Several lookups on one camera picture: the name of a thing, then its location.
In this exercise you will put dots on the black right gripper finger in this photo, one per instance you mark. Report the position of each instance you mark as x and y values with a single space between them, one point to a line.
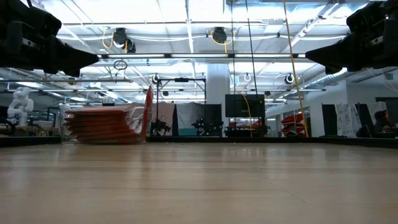
335 62
335 51

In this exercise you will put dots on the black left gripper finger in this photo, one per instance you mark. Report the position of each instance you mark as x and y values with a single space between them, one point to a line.
74 53
77 63

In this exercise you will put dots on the black panel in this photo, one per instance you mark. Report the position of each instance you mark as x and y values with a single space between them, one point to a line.
328 119

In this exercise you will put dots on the white patterned cloth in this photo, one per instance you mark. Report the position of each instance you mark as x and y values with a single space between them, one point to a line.
348 119

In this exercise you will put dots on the clear plastic basket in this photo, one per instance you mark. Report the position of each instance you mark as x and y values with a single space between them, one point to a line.
133 112

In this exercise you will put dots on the red racks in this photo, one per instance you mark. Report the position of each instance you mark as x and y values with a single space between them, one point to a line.
292 123

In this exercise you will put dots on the person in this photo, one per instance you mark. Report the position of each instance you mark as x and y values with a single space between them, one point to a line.
383 121

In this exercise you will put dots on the black monitor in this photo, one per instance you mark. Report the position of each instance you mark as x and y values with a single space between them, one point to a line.
244 105

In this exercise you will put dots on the small black robot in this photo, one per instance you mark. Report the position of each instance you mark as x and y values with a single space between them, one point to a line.
161 127

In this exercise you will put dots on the grey hanging sheet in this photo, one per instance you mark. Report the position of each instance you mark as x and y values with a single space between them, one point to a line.
189 113

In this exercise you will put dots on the teal box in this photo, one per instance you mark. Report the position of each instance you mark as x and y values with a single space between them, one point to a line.
188 132

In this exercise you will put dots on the black robot with green lights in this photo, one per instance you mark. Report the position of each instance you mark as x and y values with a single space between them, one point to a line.
206 126

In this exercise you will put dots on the black rig frame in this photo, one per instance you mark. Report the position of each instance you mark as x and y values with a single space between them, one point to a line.
181 80

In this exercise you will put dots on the black aluminium table frame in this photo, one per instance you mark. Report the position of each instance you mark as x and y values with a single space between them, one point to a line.
217 140

